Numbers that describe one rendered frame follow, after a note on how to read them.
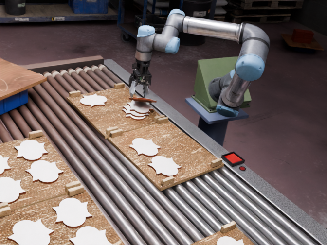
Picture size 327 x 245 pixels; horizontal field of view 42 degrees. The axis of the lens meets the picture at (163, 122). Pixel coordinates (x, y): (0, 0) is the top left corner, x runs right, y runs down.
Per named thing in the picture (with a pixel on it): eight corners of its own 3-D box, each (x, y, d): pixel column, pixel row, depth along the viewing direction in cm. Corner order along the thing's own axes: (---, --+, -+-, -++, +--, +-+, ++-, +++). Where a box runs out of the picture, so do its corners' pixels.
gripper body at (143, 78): (135, 87, 202) (137, 63, 196) (131, 78, 209) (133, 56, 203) (151, 86, 204) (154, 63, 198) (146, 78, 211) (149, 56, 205)
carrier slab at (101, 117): (124, 88, 242) (124, 85, 241) (166, 122, 215) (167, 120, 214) (66, 99, 223) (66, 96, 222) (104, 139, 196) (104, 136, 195)
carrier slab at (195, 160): (167, 122, 215) (168, 120, 214) (223, 166, 188) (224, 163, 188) (106, 139, 195) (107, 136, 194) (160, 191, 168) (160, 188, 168)
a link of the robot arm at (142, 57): (134, 47, 201) (151, 47, 203) (133, 56, 203) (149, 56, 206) (138, 53, 195) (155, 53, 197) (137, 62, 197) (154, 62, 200)
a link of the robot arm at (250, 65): (241, 99, 231) (273, 42, 181) (234, 123, 225) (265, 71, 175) (219, 92, 232) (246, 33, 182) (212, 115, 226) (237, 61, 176)
